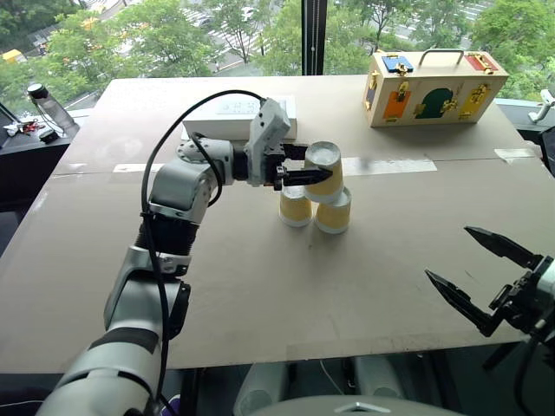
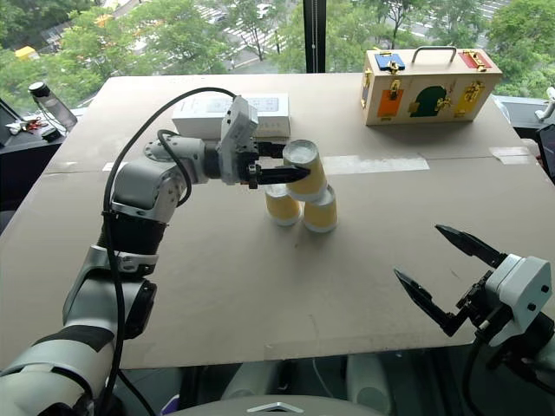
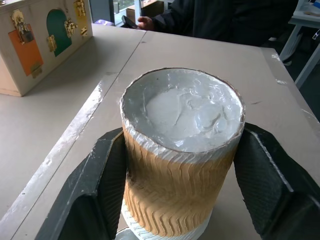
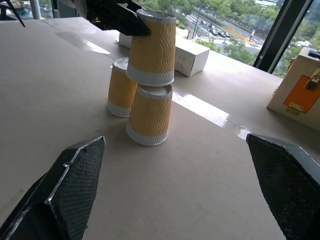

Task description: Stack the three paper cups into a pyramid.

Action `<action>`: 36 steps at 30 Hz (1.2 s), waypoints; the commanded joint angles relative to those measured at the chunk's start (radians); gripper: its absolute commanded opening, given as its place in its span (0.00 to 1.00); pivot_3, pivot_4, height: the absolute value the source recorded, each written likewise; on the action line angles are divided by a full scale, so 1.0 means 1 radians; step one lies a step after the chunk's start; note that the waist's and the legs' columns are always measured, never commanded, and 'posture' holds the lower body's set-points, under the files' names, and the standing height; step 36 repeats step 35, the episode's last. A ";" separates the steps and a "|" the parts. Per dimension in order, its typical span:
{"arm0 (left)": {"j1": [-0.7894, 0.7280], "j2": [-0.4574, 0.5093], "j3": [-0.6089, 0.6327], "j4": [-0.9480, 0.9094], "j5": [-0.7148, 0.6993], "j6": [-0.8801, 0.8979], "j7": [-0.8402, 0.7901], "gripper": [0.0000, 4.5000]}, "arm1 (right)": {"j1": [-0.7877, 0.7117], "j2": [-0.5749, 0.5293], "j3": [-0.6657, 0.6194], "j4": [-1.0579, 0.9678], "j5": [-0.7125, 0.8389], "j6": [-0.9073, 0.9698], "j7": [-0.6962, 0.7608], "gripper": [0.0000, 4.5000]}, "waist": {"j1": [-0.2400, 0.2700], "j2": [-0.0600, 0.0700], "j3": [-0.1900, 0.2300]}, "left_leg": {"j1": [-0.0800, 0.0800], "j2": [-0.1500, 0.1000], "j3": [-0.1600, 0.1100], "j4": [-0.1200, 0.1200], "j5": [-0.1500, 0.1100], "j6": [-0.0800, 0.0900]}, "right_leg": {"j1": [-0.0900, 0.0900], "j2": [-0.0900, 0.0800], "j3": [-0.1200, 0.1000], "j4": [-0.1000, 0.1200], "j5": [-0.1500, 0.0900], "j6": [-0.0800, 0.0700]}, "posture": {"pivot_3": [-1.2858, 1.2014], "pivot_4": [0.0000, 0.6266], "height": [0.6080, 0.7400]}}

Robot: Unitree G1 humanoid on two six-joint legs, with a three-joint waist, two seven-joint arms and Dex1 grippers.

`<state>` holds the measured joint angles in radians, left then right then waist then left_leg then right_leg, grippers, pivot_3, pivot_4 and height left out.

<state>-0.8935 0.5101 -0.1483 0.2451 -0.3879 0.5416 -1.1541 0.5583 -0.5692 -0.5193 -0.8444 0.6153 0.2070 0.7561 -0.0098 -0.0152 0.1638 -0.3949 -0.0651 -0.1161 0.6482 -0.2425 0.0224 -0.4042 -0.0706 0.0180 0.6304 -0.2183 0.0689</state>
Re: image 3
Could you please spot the black smartphone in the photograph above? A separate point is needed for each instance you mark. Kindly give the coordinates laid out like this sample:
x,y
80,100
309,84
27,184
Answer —
x,y
129,22

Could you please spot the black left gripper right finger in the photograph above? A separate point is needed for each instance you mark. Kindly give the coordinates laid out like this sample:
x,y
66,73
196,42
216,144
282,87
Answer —
x,y
275,185

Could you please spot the person in dark jacket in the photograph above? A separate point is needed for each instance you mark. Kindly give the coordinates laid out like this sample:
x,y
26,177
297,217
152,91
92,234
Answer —
x,y
225,20

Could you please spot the white metal table frame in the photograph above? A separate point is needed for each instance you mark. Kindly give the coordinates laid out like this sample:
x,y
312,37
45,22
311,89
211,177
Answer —
x,y
303,42

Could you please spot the wooden latch board box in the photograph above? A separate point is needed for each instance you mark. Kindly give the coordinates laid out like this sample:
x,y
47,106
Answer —
x,y
37,42

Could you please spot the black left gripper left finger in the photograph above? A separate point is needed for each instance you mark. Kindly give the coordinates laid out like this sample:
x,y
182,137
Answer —
x,y
82,190

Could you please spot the brown ribbed paper cup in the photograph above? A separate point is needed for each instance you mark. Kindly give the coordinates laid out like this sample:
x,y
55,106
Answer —
x,y
180,150

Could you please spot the person's bare hand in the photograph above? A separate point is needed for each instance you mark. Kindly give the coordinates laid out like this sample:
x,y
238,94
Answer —
x,y
146,23

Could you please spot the cardboard box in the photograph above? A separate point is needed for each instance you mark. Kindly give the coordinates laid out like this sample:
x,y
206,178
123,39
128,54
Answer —
x,y
130,11

